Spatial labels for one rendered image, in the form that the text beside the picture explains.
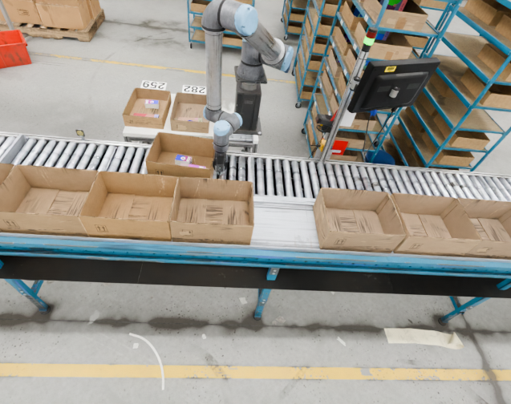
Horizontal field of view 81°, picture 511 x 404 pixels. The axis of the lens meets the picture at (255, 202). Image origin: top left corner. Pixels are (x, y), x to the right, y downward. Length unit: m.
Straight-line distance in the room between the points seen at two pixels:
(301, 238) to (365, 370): 1.16
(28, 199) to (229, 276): 1.11
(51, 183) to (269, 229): 1.17
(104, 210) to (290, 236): 0.98
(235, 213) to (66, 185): 0.91
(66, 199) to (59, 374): 1.10
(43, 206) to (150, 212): 0.53
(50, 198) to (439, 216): 2.20
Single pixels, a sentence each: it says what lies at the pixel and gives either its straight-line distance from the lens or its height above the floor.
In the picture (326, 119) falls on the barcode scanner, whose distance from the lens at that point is 2.13.
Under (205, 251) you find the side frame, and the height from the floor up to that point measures 0.91.
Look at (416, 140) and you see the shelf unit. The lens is 3.40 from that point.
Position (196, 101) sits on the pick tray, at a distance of 2.66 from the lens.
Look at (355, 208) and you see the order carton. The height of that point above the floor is 0.90.
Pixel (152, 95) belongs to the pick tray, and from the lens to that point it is 2.72.
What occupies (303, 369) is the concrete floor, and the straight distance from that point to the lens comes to 2.30.
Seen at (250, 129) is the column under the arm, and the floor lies 0.77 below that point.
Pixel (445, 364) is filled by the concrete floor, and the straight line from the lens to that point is 2.77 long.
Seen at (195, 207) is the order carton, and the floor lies 0.89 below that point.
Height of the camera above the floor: 2.18
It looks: 49 degrees down
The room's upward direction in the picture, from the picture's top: 11 degrees clockwise
